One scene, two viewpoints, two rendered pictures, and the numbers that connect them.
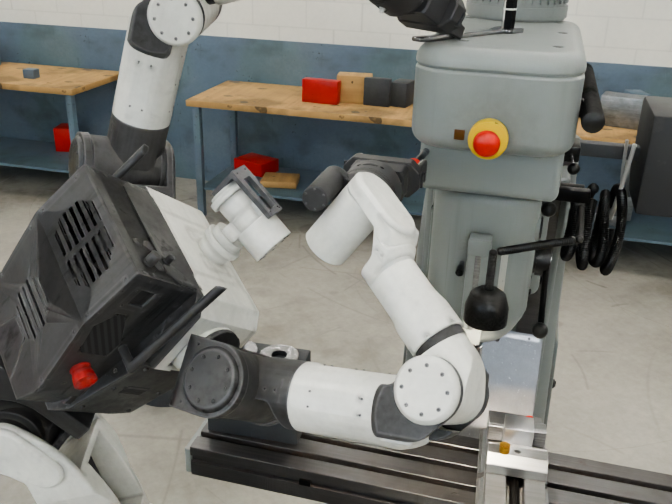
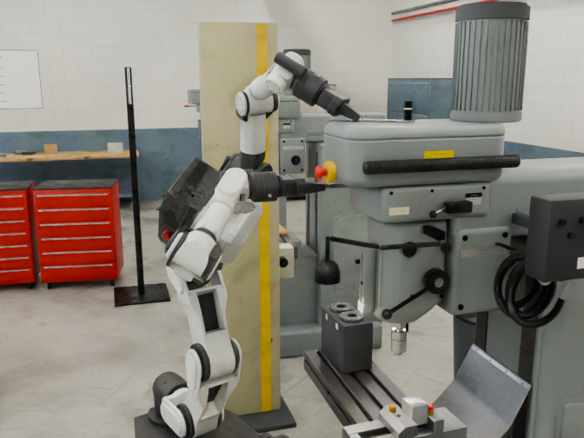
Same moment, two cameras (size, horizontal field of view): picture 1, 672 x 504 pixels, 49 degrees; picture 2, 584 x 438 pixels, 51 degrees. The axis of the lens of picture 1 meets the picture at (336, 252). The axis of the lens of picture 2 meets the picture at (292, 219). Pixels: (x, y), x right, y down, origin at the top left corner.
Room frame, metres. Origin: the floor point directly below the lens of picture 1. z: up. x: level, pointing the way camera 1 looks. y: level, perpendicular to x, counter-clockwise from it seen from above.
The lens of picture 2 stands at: (0.16, -1.61, 2.01)
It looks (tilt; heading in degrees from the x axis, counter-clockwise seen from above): 13 degrees down; 59
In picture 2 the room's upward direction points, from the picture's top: straight up
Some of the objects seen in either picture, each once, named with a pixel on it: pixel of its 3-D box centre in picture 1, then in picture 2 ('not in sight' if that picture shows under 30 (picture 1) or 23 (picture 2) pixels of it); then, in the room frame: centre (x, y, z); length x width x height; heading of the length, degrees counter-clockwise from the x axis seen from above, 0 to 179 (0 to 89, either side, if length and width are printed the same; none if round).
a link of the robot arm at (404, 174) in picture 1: (375, 186); (281, 187); (1.06, -0.06, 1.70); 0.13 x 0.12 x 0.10; 75
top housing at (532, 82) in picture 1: (502, 77); (410, 150); (1.35, -0.29, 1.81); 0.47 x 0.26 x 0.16; 165
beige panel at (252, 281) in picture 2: not in sight; (242, 234); (1.66, 1.44, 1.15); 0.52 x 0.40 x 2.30; 165
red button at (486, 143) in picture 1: (486, 142); (321, 172); (1.09, -0.22, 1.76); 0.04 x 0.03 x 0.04; 75
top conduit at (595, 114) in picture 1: (585, 92); (442, 163); (1.33, -0.44, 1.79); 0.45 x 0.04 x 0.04; 165
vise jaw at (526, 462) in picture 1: (516, 460); (397, 421); (1.25, -0.39, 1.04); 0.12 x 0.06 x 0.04; 78
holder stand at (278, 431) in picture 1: (259, 388); (346, 335); (1.47, 0.17, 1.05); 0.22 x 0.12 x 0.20; 78
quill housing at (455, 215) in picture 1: (482, 252); (403, 265); (1.34, -0.29, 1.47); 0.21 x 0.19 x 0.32; 75
